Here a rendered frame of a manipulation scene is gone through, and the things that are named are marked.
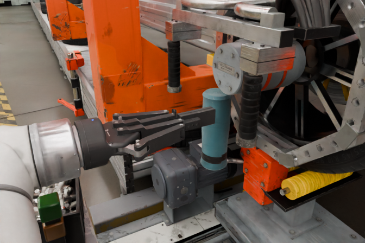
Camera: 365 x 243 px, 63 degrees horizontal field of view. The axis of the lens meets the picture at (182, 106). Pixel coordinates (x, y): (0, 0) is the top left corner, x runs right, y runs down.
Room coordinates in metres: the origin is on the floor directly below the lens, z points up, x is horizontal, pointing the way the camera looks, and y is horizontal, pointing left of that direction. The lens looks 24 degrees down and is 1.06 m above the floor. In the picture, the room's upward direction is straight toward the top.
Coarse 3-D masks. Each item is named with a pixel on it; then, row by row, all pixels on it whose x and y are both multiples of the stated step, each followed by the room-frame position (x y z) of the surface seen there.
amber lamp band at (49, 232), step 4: (44, 224) 0.45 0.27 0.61; (52, 224) 0.45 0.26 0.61; (56, 224) 0.45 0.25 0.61; (60, 224) 0.45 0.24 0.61; (64, 224) 0.45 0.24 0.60; (44, 228) 0.44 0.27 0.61; (48, 228) 0.44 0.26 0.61; (52, 228) 0.44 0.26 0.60; (56, 228) 0.45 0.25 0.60; (60, 228) 0.45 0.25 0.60; (64, 228) 0.45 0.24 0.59; (44, 232) 0.44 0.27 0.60; (48, 232) 0.44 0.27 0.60; (52, 232) 0.44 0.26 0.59; (56, 232) 0.44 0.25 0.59; (60, 232) 0.45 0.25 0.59; (64, 232) 0.45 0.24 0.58; (48, 236) 0.44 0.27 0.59; (52, 236) 0.44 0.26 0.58; (56, 236) 0.44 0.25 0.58; (60, 236) 0.45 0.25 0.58; (48, 240) 0.44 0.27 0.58
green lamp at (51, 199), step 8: (56, 192) 0.48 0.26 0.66; (40, 200) 0.46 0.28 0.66; (48, 200) 0.46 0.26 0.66; (56, 200) 0.46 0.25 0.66; (40, 208) 0.44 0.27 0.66; (48, 208) 0.44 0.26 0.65; (56, 208) 0.45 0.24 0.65; (40, 216) 0.44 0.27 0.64; (48, 216) 0.44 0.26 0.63; (56, 216) 0.45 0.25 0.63
